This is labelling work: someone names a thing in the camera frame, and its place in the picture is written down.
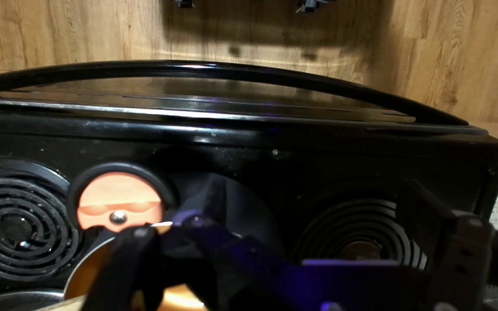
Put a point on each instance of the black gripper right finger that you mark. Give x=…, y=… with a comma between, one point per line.
x=463, y=265

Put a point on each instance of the black electric stove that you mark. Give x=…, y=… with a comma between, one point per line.
x=260, y=156

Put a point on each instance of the large black coil burner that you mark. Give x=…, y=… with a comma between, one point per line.
x=342, y=217

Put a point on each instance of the wooden spoon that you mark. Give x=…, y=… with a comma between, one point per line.
x=233, y=248

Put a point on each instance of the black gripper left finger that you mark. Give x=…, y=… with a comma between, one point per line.
x=131, y=270

